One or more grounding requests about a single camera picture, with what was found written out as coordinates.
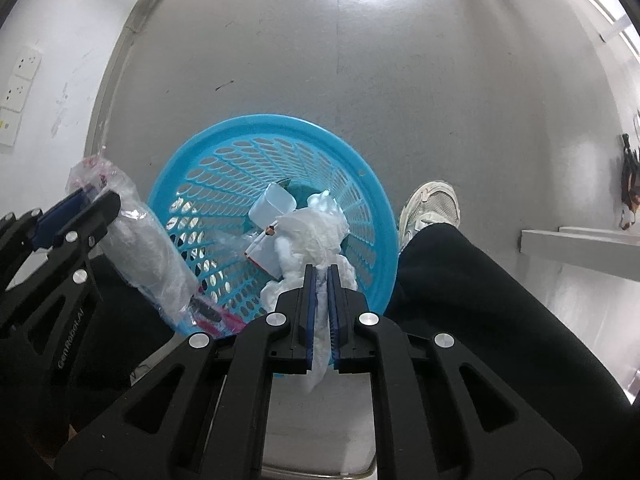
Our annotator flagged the white red paper card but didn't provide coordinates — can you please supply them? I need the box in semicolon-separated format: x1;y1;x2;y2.
244;226;282;277

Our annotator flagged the blue plastic basket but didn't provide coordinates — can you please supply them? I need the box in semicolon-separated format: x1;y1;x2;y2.
147;114;401;342

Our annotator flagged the person's black trouser leg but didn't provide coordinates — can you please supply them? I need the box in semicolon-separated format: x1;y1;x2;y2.
384;222;637;480

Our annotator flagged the clear plastic bag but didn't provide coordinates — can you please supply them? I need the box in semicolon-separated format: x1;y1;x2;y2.
66;156;223;333

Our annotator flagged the white wall socket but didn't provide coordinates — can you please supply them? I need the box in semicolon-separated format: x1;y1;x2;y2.
0;75;33;114
0;108;24;148
10;44;43;82

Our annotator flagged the white sneaker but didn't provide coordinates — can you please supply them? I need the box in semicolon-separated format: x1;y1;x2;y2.
398;181;461;254

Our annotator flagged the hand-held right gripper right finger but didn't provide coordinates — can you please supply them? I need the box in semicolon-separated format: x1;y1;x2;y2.
327;264;585;480

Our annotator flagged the pink blue wrapper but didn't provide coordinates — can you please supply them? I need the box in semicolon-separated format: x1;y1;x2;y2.
189;294;247;337

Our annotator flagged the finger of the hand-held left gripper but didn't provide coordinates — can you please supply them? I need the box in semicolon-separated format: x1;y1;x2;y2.
0;186;97;292
0;190;124;346

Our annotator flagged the dark hanging object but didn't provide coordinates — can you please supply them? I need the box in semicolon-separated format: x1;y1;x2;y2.
619;132;640;232

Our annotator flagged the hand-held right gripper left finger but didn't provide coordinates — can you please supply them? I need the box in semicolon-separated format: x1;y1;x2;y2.
54;264;318;480

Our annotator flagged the white plastic bag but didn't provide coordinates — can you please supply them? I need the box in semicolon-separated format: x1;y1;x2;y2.
260;190;359;395

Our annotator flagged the white bar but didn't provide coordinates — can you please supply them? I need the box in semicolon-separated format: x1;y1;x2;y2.
519;226;640;275

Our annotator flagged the white plastic cup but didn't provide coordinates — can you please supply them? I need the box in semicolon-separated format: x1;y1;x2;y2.
248;182;296;229

